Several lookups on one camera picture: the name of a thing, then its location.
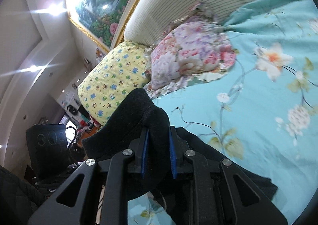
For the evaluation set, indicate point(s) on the yellow cartoon print pillow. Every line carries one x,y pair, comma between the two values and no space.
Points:
122,70

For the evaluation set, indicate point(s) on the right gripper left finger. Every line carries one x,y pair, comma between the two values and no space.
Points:
96,188

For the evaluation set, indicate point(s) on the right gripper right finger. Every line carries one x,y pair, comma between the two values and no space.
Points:
215,192

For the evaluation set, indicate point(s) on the pink floral ruffled pillow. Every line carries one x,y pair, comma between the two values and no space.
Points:
192,49

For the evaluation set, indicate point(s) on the black knit pants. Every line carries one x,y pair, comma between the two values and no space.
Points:
135,113

